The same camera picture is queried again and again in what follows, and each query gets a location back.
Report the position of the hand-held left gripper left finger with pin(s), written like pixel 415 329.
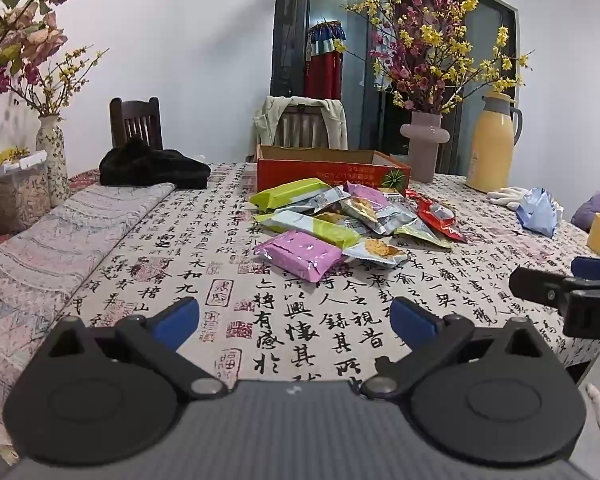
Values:
pixel 177 317

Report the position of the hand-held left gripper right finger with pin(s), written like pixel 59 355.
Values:
pixel 412 322

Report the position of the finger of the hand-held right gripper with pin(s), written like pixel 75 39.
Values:
pixel 597 268
pixel 540 285

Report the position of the pile of snack packets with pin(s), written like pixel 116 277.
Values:
pixel 305 255

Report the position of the green snack packet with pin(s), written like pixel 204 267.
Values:
pixel 287 193

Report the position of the red cardboard box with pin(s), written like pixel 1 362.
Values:
pixel 300 172

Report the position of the calligraphy print tablecloth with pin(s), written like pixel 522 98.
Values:
pixel 145 270

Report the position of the blue and white plastic bag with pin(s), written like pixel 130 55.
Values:
pixel 537 212

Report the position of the white gloves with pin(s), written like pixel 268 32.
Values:
pixel 507 196

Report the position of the striped pale cloth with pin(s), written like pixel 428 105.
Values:
pixel 55 260

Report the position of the yellow thermos jug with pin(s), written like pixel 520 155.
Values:
pixel 492 150

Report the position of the black cloth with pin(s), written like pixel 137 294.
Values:
pixel 150 165

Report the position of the pink vase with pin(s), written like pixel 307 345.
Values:
pixel 424 147

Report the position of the container with white lid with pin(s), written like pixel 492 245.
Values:
pixel 20 195

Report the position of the patterned slim vase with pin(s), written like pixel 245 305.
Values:
pixel 52 160

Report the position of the dark wooden chair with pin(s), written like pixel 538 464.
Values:
pixel 136 120

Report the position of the beige jacket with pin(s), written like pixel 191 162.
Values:
pixel 267 122

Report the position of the wooden chair with slats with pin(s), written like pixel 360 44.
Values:
pixel 300 127

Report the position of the thin yellow flower branches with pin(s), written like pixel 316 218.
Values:
pixel 62 80

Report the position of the yellow and pink flower branches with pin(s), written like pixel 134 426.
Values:
pixel 430 45

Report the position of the hanging red and blue garment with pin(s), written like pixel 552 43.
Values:
pixel 325 67

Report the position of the large pink flowers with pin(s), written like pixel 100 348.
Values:
pixel 30 35

